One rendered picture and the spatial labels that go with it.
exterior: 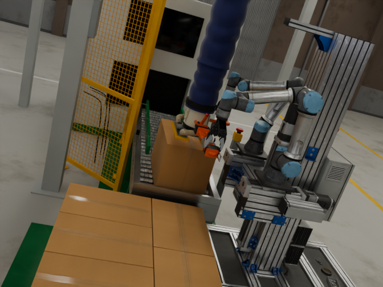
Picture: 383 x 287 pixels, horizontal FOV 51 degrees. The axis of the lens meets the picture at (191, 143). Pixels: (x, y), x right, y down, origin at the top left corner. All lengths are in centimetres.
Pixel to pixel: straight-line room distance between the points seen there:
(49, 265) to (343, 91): 205
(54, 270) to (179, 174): 128
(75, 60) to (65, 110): 44
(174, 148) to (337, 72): 125
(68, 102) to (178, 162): 113
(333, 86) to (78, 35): 199
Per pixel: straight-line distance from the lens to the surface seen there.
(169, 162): 303
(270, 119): 315
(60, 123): 364
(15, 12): 1264
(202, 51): 275
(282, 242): 316
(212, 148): 232
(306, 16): 595
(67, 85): 353
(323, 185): 296
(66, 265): 226
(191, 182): 313
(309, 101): 235
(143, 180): 326
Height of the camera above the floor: 197
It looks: 19 degrees down
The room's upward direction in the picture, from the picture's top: 17 degrees clockwise
